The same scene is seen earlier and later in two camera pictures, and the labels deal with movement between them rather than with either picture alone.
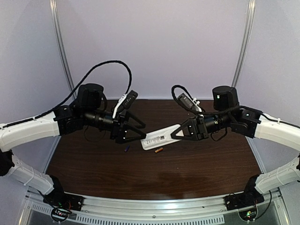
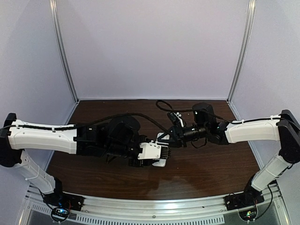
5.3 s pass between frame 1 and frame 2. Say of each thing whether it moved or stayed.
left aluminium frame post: stayed
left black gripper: moved
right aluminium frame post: stayed
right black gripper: moved
